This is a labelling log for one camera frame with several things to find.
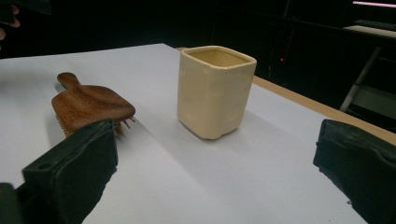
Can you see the keyboard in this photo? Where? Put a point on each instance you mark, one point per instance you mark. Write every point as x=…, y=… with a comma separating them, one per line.
x=375, y=24

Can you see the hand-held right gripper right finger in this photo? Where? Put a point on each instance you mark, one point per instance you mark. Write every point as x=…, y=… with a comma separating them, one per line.
x=361, y=161

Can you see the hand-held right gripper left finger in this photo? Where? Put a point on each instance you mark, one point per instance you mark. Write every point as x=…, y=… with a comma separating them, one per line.
x=71, y=168

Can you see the wooden hairbrush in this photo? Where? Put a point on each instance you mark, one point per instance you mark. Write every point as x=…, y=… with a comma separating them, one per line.
x=90, y=104

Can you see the cream square ceramic cup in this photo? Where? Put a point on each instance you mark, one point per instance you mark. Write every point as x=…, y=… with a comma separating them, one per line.
x=214, y=93

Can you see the metal stand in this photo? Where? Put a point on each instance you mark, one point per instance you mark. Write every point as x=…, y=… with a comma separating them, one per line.
x=362, y=77

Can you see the white shelf board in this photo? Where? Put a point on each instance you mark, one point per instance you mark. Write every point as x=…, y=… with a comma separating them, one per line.
x=372, y=31

